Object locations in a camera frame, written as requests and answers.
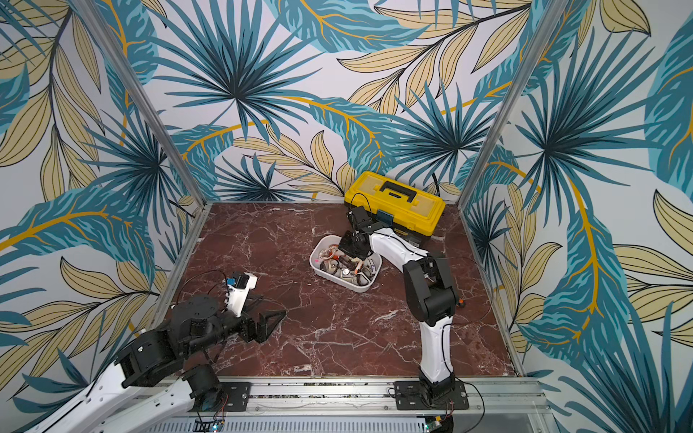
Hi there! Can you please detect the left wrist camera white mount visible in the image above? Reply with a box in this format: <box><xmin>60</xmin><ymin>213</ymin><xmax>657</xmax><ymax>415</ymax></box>
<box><xmin>226</xmin><ymin>272</ymin><xmax>258</xmax><ymax>318</ymax></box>

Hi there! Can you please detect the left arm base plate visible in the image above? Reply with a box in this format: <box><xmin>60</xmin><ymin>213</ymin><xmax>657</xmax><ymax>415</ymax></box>
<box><xmin>192</xmin><ymin>382</ymin><xmax>252</xmax><ymax>412</ymax></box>

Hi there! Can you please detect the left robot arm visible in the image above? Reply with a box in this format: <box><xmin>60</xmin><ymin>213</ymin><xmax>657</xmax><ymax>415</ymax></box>
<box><xmin>31</xmin><ymin>295</ymin><xmax>286</xmax><ymax>432</ymax></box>

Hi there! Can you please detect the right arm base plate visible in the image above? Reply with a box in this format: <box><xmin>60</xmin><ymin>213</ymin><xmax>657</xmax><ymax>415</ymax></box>
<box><xmin>388</xmin><ymin>381</ymin><xmax>469</xmax><ymax>411</ymax></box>

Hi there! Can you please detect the aluminium front rail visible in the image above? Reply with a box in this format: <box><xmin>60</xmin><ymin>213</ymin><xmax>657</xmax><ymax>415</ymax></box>
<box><xmin>149</xmin><ymin>376</ymin><xmax>559</xmax><ymax>432</ymax></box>

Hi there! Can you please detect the red translucent watch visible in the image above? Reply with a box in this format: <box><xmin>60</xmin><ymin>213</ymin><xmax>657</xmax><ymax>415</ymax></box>
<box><xmin>321</xmin><ymin>245</ymin><xmax>339</xmax><ymax>260</ymax></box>

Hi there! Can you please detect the white plastic storage tray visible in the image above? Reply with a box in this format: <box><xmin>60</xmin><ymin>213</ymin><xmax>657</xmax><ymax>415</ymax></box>
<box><xmin>309</xmin><ymin>235</ymin><xmax>383</xmax><ymax>293</ymax></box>

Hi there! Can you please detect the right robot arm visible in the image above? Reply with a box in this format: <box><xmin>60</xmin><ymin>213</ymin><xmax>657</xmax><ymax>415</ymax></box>
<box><xmin>339</xmin><ymin>227</ymin><xmax>459</xmax><ymax>405</ymax></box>

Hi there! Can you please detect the yellow black plastic toolbox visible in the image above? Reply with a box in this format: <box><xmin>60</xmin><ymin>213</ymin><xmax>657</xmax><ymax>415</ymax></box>
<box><xmin>345</xmin><ymin>171</ymin><xmax>446</xmax><ymax>246</ymax></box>

